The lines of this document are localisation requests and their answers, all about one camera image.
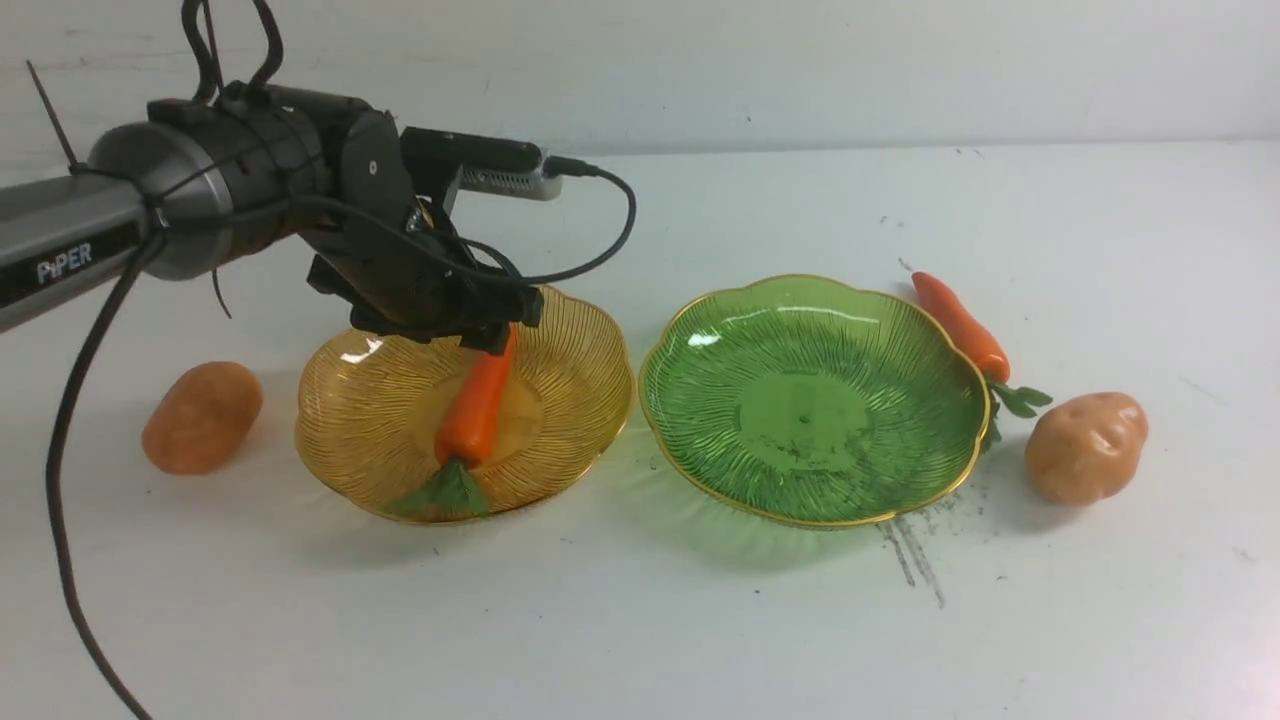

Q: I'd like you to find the black cable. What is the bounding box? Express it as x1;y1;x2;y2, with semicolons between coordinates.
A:
45;155;637;720

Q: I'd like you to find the toy potato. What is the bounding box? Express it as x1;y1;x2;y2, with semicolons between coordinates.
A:
141;361;264;477
1024;392;1149;507

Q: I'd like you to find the orange toy carrot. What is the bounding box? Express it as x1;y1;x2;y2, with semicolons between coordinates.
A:
911;272;1053;451
383;329;518;516

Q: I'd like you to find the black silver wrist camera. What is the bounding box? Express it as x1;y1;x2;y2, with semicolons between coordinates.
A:
399;127;563;202

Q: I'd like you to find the green ribbed plastic plate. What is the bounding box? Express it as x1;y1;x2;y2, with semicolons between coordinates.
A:
637;274;993;529

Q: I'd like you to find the yellow ribbed plastic plate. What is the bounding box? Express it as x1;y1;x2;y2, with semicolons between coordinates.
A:
294;287;634;525

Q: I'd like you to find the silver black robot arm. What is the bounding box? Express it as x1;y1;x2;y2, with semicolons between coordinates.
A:
1;83;544;354

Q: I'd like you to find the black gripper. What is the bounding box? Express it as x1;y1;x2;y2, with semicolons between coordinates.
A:
300;109;544;356

